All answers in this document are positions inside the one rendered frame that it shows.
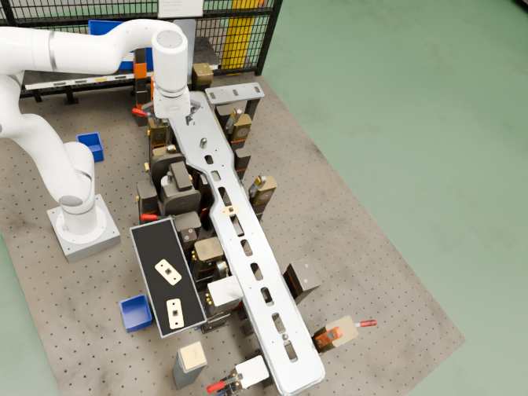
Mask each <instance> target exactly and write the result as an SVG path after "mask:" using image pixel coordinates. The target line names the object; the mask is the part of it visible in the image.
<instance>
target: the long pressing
mask: <svg viewBox="0 0 528 396"><path fill-rule="evenodd" d="M189 99H191V100H194V101H198V102H200V103H201V107H203V108H201V107H200V108H199V110H197V112H196V113H195V114H193V115H192V117H191V118H193V120H191V122H189V126H187V125H186V121H185V116H183V117H174V118H167V121H168V122H169V125H170V128H171V131H172V133H173V135H174V139H175V141H176V143H177V145H178V149H179V151H180V153H183V154H185V157H186V166H187V167H188V168H190V169H192V170H194V171H197V172H199V173H201V174H202V175H203V176H204V177H205V178H206V181H207V184H208V186H209V189H210V191H211V194H212V196H213V198H214V203H213V204H212V206H211V209H210V210H209V212H208V218H209V220H210V222H211V225H212V228H213V230H214V234H215V236H216V237H217V238H218V240H219V242H220V244H221V246H222V250H223V256H224V258H225V261H226V264H227V266H228V268H229V271H230V273H231V276H234V275H235V276H236V278H237V280H238V283H239V285H240V288H241V291H242V292H243V295H244V296H243V298H242V299H241V302H242V303H243V306H244V309H245V311H246V314H247V317H248V320H249V321H250V324H251V327H252V329H253V332H254V334H255V337H256V339H257V341H258V345H259V347H260V350H261V351H262V355H263V357H264V359H265V362H266V365H267V367H268V369H269V373H270V375H271V377H272V380H273V383H274V385H275V387H276V389H277V393H278V394H279V395H280V396H296V395H297V394H300V393H302V392H303V391H306V390H308V389H310V388H311V387H314V386H316V385H318V384H319V383H322V381H323V380H324V379H325V367H324V365H323V363H322V361H321V358H320V356H319V354H318V352H317V349H316V347H315V346H314V342H313V340H312V339H311V337H310V334H309V332H308V330H307V328H306V325H305V323H304V321H303V319H302V316H301V314H300V312H299V310H298V307H297V306H296V304H295V301H294V299H293V297H292V294H291V292H290V290H289V288H288V286H287V283H286V281H285V279H284V277H283V274H282V272H281V270H280V268H279V266H278V264H277V261H276V259H275V257H274V255H273V252H272V251H271V248H270V246H269V244H268V242H267V239H266V237H265V235H264V233H263V231H262V228H261V226H260V224H259V221H258V219H257V218H256V215H255V213H254V211H253V209H252V206H251V204H250V202H249V200H248V197H247V195H246V193H245V191H244V188H243V186H242V185H241V183H240V179H239V178H238V176H237V173H236V171H235V169H234V154H233V151H232V149H231V147H230V145H229V142H228V141H227V139H226V136H225V134H224V132H223V130H222V127H221V125H220V123H219V121H218V119H217V116H216V115H215V112H214V110H213V108H212V106H211V103H210V101H209V100H208V98H207V95H206V94H205V93H204V92H202V91H192V92H189ZM194 121H195V124H196V125H193V122H194ZM201 138H206V139H207V147H206V148H201V147H200V140H201ZM215 150H217V152H216V151H215ZM205 156H211V158H212V160H213V162H214V163H213V164H210V165H209V164H207V162H206V160H205V158H204V157H205ZM222 165H224V167H223V166H222ZM212 171H217V172H218V174H219V177H220V178H221V181H214V179H213V177H212V175H211V172H212ZM219 187H224V188H225V190H226V193H227V195H228V197H229V200H230V202H231V204H232V206H233V205H236V204H239V205H240V209H241V210H242V211H241V212H240V213H236V214H235V215H236V216H237V218H238V221H239V223H240V226H241V228H242V230H243V232H244V236H242V237H238V236H237V233H236V231H235V229H234V227H233V224H232V222H231V220H230V217H229V215H228V216H225V217H223V216H222V213H221V211H220V208H224V207H225V205H224V203H223V201H222V198H221V196H220V193H219V191H218V188H219ZM251 233H254V234H251ZM230 239H231V240H230ZM241 240H247V242H248V244H249V246H250V248H251V251H252V255H251V256H248V257H247V256H246V255H245V253H244V250H243V248H242V246H241V244H240V241H241ZM254 262H256V263H257V264H258V267H259V269H260V272H261V274H262V277H263V279H262V280H256V279H255V276H254V274H253V272H252V270H251V267H250V265H251V264H252V263H254ZM250 287H251V289H250ZM264 287H267V288H268V290H269V293H270V295H271V297H272V300H273V305H272V306H267V305H266V302H265V300H264V298H263V296H262V293H261V288H264ZM275 313H278V314H279V316H280V319H281V321H282V323H283V325H284V328H285V332H283V333H281V334H280V333H278V331H277V329H276V326H275V324H274V322H273V319H272V314H275ZM295 332H297V333H295ZM284 333H286V334H288V336H289V337H288V339H287V340H285V341H283V339H282V337H281V335H282V334H284ZM288 340H289V341H290V342H291V344H292V346H293V349H294V351H295V353H296V356H297V358H298V360H297V361H295V362H290V360H289V358H288V355H287V352H286V350H285V348H284V345H283V343H284V342H286V341H288ZM272 341H273V343H272Z"/></svg>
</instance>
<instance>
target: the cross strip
mask: <svg viewBox="0 0 528 396"><path fill-rule="evenodd" d="M244 86H245V87H244ZM255 86H257V87H258V89H259V91H260V93H256V91H255V88H254V87H255ZM233 90H236V91H237V93H238V94H239V95H238V96H235V95H234V93H233ZM205 91H206V94H207V96H208V98H209V100H210V102H211V103H212V104H214V105H221V104H227V103H233V102H238V101H248V100H254V99H259V98H262V97H264V96H265V94H264V93H263V91H262V89H261V87H260V85H259V84H258V83H257V82H252V83H245V84H239V85H232V86H221V87H215V88H208V89H205ZM210 93H214V95H215V97H216V99H212V98H211V95H210Z"/></svg>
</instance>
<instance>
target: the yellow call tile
mask: <svg viewBox="0 0 528 396"><path fill-rule="evenodd" d="M180 352H181V357H182V360H183V362H184V366H185V370H189V369H191V368H194V367H196V366H198V365H201V364H203V363H205V362H206V359H205V357H204V352H203V350H202V347H201V345H200V342H198V343H194V344H192V345H190V346H186V347H184V348H181V349H180Z"/></svg>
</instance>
